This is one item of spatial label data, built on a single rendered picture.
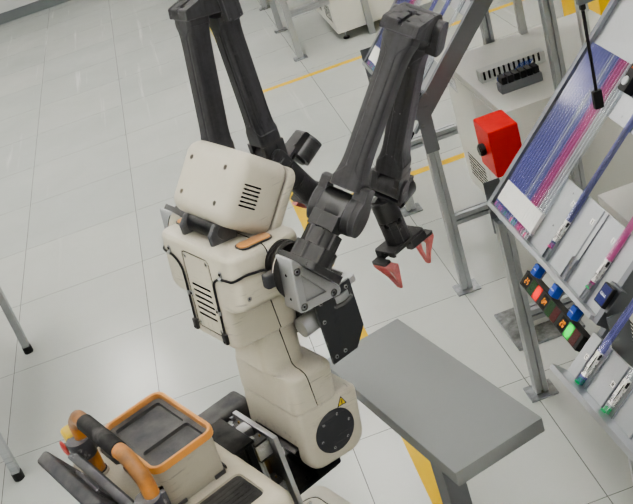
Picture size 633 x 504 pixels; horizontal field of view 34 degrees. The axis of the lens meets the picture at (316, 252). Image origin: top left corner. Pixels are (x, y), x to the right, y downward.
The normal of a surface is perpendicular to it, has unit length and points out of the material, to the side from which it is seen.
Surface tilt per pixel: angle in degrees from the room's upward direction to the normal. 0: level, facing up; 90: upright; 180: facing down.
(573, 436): 0
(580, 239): 45
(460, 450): 0
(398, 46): 63
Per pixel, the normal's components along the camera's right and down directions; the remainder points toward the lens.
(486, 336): -0.28, -0.84
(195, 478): 0.62, 0.26
